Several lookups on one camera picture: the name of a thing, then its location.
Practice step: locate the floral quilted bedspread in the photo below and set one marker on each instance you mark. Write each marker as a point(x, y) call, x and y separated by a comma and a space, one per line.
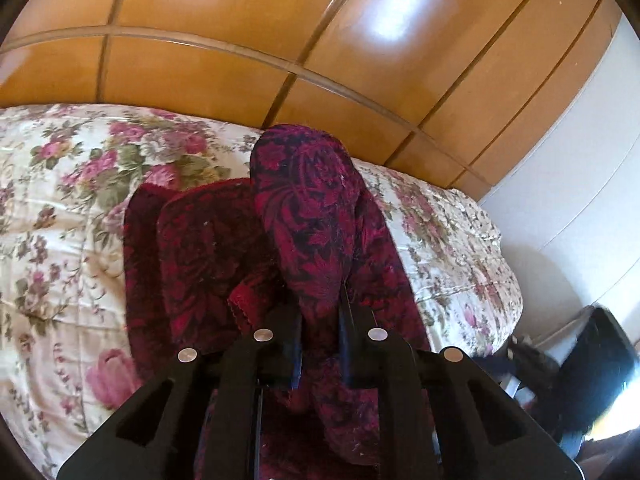
point(67, 173)

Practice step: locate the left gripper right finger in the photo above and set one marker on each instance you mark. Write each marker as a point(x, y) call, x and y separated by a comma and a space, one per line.
point(440, 415)

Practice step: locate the black bag on floor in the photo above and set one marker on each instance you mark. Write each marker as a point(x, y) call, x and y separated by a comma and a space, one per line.
point(571, 395)

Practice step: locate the burgundy floral knit garment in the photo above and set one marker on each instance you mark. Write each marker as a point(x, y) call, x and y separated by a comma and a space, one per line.
point(206, 266)

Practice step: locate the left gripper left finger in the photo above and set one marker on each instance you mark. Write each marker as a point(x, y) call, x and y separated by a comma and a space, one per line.
point(201, 417)

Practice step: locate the wooden panelled wardrobe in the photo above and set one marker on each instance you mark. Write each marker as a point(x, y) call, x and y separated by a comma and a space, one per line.
point(454, 92)

